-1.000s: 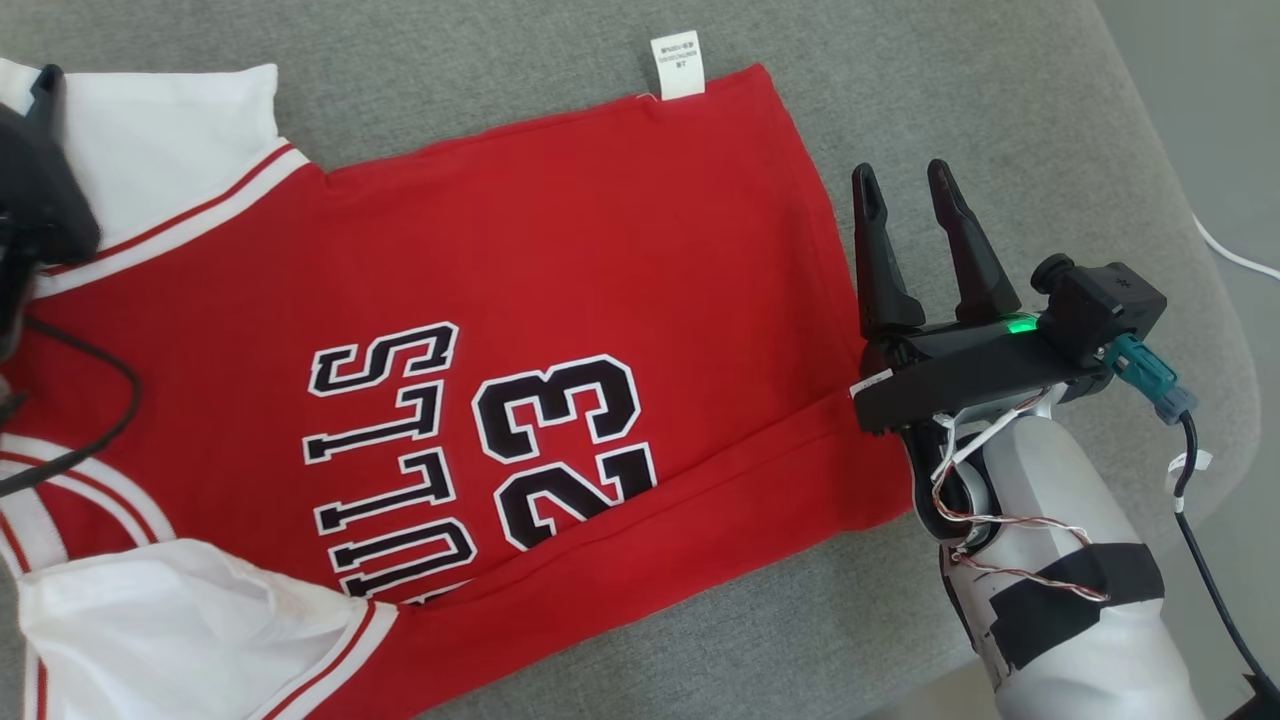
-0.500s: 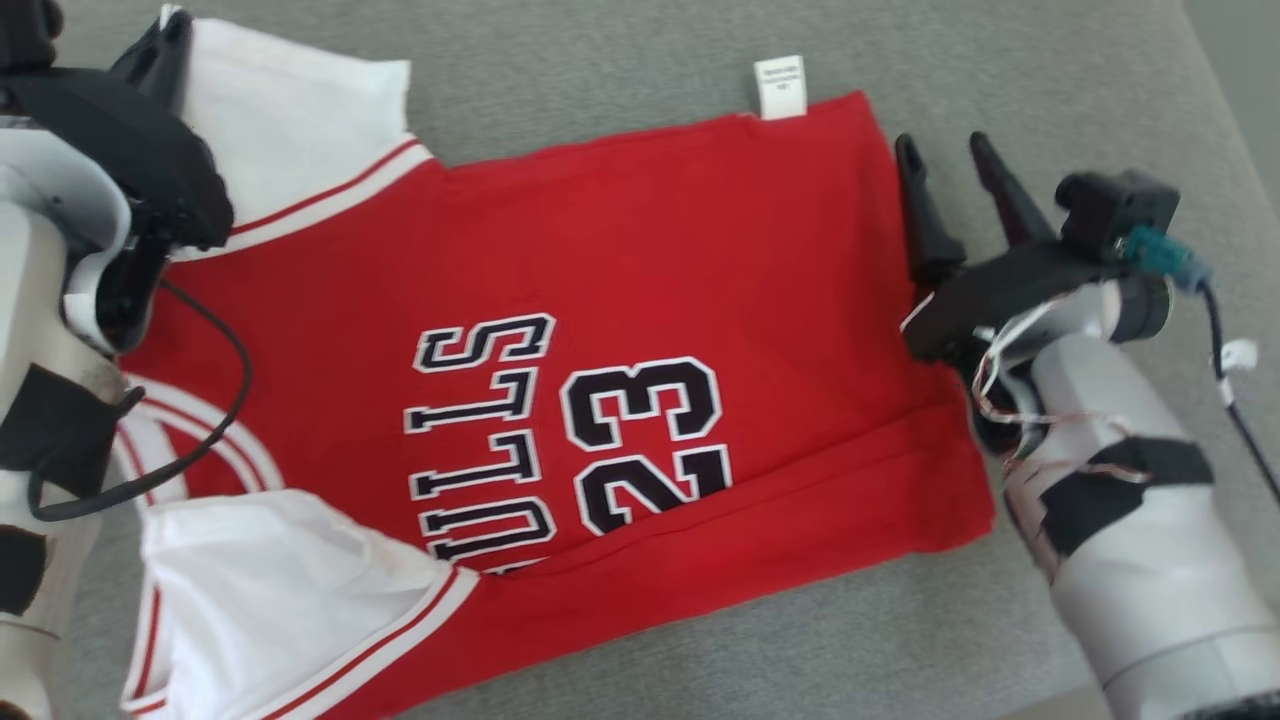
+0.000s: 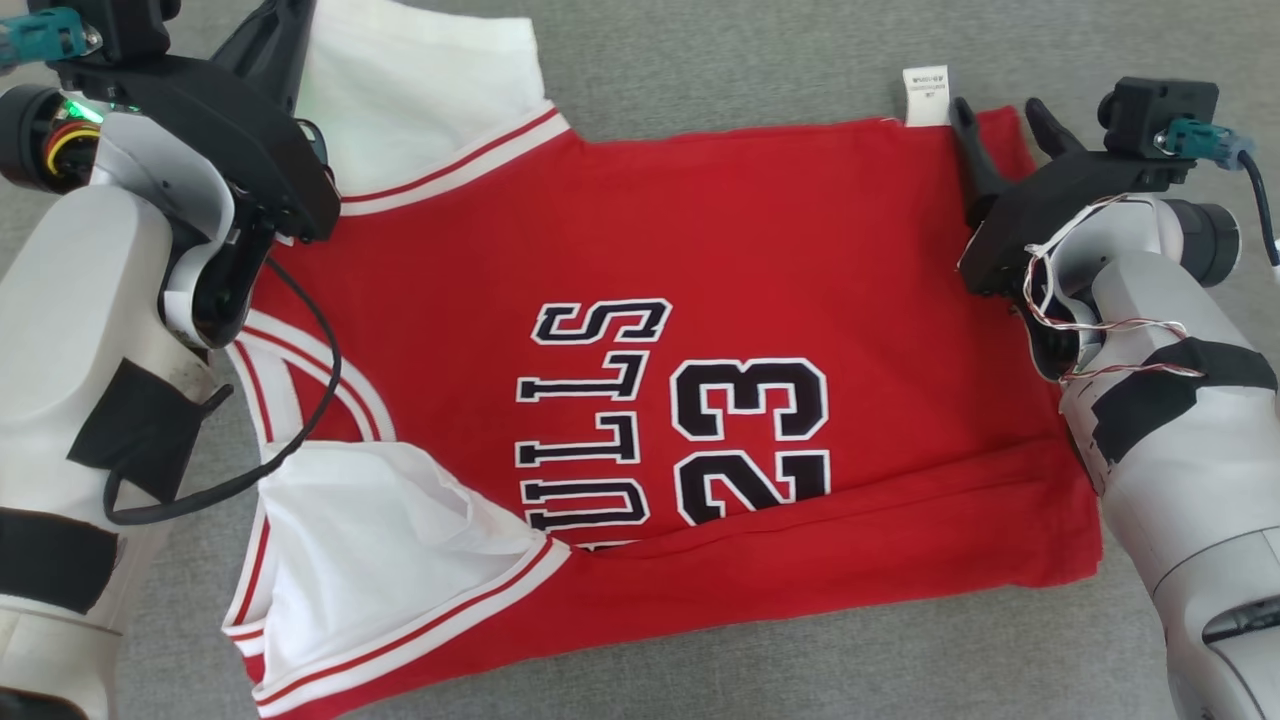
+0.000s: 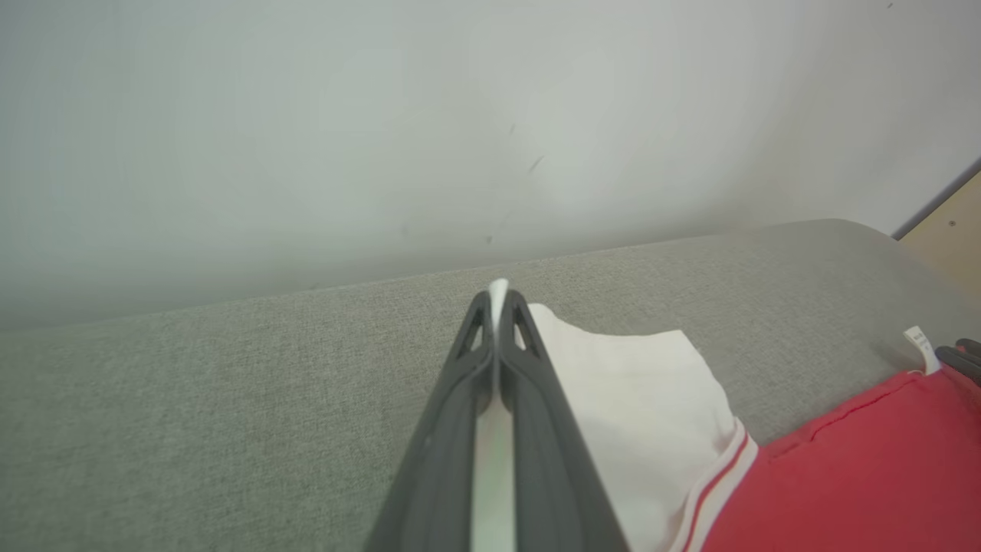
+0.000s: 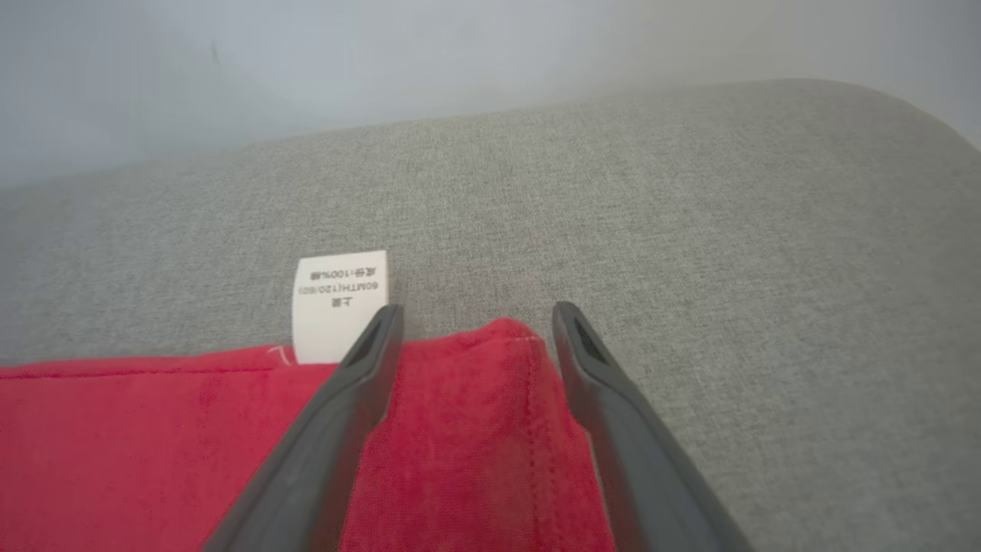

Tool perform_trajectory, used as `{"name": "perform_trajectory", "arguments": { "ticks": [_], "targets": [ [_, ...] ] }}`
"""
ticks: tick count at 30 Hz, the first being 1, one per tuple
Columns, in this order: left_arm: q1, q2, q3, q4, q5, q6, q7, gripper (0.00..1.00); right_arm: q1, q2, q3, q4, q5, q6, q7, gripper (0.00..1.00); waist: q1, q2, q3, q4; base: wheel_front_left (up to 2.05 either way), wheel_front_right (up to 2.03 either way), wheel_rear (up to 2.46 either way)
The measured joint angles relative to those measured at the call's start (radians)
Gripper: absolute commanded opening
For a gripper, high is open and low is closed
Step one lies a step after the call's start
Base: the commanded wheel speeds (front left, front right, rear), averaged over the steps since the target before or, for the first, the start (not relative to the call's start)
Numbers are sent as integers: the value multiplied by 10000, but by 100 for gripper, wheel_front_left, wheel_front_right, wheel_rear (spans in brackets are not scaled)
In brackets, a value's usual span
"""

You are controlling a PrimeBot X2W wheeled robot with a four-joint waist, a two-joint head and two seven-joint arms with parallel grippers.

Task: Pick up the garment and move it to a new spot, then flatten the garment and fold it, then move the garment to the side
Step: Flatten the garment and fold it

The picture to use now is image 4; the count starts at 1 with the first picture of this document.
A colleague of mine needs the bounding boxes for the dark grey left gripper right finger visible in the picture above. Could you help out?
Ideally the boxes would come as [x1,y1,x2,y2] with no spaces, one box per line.
[498,290,629,552]

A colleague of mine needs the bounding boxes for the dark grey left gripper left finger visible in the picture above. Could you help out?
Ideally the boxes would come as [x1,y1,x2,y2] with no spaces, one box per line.
[364,290,499,552]

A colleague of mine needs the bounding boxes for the red jersey with white sleeves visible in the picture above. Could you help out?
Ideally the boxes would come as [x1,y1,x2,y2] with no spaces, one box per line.
[469,278,981,552]

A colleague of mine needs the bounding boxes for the beige wooden panel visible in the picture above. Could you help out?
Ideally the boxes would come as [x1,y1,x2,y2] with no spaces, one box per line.
[893,157,981,300]

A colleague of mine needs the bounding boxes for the grey fabric sofa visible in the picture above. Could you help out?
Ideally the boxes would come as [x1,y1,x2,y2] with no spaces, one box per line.
[0,218,981,552]

